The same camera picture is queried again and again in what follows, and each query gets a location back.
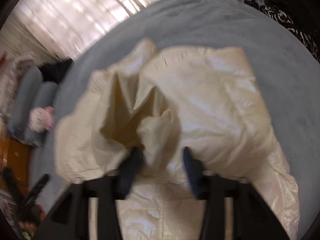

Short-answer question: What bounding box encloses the cream white puffer jacket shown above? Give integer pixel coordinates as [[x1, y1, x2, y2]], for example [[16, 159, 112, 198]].
[[54, 40, 300, 239]]

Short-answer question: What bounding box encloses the person's left hand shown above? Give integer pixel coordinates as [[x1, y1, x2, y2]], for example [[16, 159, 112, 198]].
[[18, 204, 46, 238]]

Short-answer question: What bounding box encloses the wooden orange headboard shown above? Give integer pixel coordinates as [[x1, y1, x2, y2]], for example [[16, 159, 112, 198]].
[[1, 138, 32, 196]]

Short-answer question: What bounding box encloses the pink white cat plush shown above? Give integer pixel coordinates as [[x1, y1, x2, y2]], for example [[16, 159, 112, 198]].
[[29, 106, 54, 133]]

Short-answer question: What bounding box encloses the lower blue-grey pillow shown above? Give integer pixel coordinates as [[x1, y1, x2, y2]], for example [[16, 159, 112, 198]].
[[24, 82, 58, 146]]

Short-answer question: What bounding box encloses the blue-grey pillow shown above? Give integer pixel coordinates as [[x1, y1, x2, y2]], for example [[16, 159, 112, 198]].
[[8, 67, 43, 134], [24, 82, 58, 146]]

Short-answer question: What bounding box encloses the floral patterned folded quilt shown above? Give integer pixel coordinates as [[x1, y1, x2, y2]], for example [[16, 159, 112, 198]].
[[1, 53, 35, 125]]

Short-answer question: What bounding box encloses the upper blue-grey pillow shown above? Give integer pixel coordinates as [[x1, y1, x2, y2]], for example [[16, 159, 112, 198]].
[[8, 67, 43, 134]]

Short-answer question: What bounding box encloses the black fuzzy garment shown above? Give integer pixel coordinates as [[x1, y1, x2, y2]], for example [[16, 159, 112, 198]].
[[38, 59, 74, 85]]

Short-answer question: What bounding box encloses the blue-grey fleece bed blanket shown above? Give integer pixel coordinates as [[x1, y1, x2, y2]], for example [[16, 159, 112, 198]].
[[31, 0, 319, 239]]

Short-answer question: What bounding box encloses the white floral sheer curtain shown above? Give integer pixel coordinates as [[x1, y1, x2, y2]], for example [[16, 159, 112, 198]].
[[1, 0, 158, 61]]

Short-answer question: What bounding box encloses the black white patterned cloth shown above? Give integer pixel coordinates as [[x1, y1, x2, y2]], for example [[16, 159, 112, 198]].
[[259, 5, 319, 62]]

